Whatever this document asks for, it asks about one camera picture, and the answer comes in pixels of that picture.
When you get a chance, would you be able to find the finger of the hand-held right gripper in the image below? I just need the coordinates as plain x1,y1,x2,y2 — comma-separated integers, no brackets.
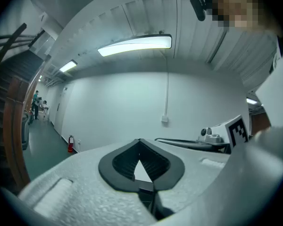
155,137,229,153

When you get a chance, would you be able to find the rectangular corridor ceiling lamp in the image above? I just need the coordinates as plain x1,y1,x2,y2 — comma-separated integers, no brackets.
58,59,78,73

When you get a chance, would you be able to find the long black-framed ceiling lamp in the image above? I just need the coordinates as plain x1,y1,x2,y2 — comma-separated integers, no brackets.
97,33,173,57

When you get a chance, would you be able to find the white flat panel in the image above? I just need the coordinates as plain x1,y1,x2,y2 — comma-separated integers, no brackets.
255,43,283,129

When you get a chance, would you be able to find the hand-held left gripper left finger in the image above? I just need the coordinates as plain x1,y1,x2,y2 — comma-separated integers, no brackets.
18,138,157,224

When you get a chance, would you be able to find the red fire extinguisher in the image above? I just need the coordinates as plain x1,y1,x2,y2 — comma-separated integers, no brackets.
67,135,75,153

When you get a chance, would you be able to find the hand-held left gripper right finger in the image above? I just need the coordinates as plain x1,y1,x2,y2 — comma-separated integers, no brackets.
140,138,231,212

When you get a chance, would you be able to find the white wall cable conduit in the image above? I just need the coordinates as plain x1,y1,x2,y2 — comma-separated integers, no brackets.
165,71,170,117

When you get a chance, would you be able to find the black head-mounted camera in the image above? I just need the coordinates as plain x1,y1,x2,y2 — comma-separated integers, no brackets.
190,0,208,22

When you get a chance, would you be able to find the white door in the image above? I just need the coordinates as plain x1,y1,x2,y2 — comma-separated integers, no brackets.
53,85,67,137

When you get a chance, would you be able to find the person's head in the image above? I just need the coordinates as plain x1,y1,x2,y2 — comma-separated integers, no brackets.
205,0,283,36

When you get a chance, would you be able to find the wooden staircase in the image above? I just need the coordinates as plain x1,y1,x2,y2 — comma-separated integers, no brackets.
0,22,53,195

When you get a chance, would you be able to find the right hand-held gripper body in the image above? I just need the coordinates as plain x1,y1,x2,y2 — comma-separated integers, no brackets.
197,115,250,154

